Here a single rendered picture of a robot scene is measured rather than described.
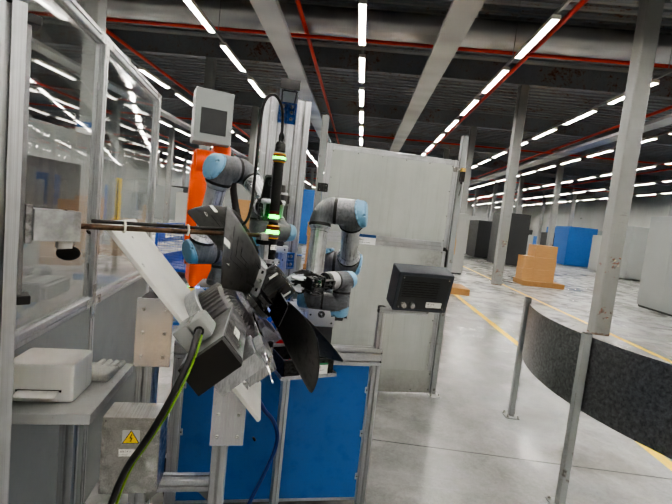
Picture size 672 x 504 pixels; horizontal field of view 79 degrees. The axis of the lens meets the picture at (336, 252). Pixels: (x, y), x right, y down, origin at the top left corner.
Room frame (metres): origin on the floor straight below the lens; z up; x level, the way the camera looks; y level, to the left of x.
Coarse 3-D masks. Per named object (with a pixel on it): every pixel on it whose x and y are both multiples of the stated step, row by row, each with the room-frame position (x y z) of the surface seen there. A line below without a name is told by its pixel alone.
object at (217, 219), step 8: (192, 208) 1.31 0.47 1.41; (200, 208) 1.34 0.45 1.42; (208, 208) 1.36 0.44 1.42; (216, 208) 1.39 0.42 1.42; (224, 208) 1.43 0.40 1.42; (192, 216) 1.29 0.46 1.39; (200, 216) 1.31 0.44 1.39; (216, 216) 1.36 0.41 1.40; (224, 216) 1.39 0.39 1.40; (200, 224) 1.29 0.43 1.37; (208, 224) 1.31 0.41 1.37; (216, 224) 1.33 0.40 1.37; (248, 232) 1.40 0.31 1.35; (216, 240) 1.29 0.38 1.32; (256, 248) 1.36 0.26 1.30
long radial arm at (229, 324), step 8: (224, 312) 1.17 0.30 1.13; (232, 312) 1.13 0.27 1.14; (216, 320) 1.13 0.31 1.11; (224, 320) 1.06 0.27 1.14; (232, 320) 1.07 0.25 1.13; (240, 320) 1.15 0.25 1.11; (216, 328) 1.02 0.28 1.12; (224, 328) 0.97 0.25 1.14; (232, 328) 1.01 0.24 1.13; (240, 328) 1.09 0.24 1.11; (216, 336) 0.94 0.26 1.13; (224, 336) 0.91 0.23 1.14; (232, 336) 0.96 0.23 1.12; (240, 336) 1.03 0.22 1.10; (208, 344) 0.91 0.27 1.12; (232, 344) 0.92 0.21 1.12; (240, 344) 0.98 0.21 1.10; (240, 352) 0.94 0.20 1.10; (184, 360) 0.91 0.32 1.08
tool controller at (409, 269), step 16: (400, 272) 1.78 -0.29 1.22; (416, 272) 1.80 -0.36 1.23; (432, 272) 1.83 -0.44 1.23; (448, 272) 1.86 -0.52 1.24; (400, 288) 1.80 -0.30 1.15; (416, 288) 1.81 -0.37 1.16; (432, 288) 1.82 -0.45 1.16; (448, 288) 1.83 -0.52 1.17; (400, 304) 1.82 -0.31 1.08; (416, 304) 1.83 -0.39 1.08; (432, 304) 1.84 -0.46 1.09
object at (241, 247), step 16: (224, 224) 1.02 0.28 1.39; (240, 224) 1.11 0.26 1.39; (240, 240) 1.08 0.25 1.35; (224, 256) 0.98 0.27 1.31; (240, 256) 1.07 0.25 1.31; (256, 256) 1.18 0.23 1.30; (224, 272) 0.98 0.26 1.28; (240, 272) 1.08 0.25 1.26; (256, 272) 1.18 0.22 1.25; (240, 288) 1.09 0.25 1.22
